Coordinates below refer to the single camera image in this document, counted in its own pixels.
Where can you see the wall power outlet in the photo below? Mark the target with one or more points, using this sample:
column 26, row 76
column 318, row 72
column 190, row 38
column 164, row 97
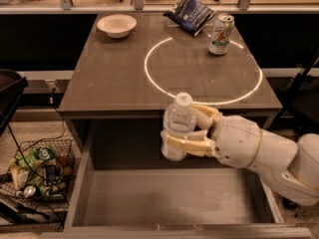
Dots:
column 52, row 85

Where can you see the black bin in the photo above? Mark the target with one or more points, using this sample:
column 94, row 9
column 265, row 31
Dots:
column 12, row 86

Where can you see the black office chair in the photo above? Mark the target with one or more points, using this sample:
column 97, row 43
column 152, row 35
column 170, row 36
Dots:
column 299, row 93

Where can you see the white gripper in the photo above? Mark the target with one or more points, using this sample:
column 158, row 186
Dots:
column 236, row 140

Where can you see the green white soda can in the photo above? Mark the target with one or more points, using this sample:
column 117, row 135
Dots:
column 220, row 37

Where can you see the clear plastic water bottle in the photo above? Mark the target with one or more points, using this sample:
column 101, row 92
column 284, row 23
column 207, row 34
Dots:
column 178, row 119

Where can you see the wire basket with snacks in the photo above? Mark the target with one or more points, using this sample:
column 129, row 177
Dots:
column 40, row 171

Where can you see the dark blue chip bag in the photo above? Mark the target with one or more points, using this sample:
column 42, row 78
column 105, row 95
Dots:
column 190, row 15

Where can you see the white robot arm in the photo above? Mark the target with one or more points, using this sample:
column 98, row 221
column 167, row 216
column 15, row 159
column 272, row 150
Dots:
column 272, row 160

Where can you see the white bowl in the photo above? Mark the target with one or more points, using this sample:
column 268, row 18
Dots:
column 117, row 26

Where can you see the open grey top drawer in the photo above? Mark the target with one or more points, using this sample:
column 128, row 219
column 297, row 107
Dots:
column 126, row 190

